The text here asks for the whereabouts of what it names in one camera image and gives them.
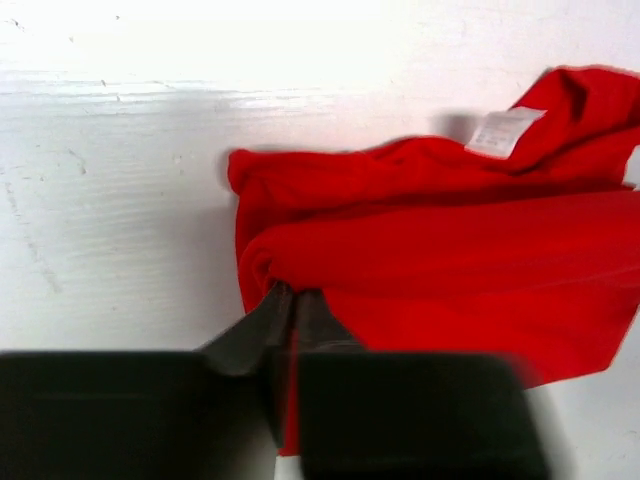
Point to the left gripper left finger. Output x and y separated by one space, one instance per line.
242 348

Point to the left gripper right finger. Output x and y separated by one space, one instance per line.
318 330

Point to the red t-shirt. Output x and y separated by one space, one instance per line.
469 272

